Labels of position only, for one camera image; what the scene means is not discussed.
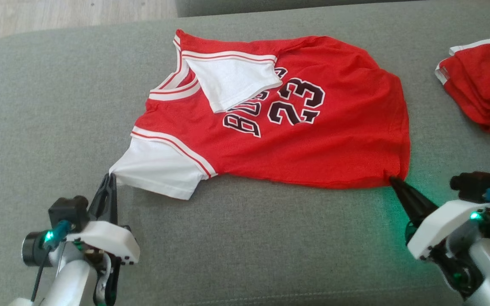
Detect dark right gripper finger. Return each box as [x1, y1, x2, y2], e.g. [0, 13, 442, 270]
[390, 176, 439, 218]
[390, 176, 427, 226]

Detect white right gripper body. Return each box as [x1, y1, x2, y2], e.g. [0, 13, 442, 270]
[405, 200, 490, 261]

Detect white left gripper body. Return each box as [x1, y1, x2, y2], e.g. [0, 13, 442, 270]
[66, 221, 141, 266]

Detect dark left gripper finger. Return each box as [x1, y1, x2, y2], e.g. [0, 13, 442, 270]
[88, 173, 112, 223]
[107, 174, 118, 225]

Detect red basketball jersey white sleeves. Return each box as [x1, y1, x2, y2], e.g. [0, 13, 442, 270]
[110, 29, 412, 201]

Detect red shorts white trim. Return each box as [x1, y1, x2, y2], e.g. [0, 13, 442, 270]
[435, 37, 490, 135]

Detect large grey sofa ottoman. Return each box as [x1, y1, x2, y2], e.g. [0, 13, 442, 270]
[0, 0, 490, 306]

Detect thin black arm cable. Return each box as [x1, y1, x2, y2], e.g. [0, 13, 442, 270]
[30, 248, 49, 303]

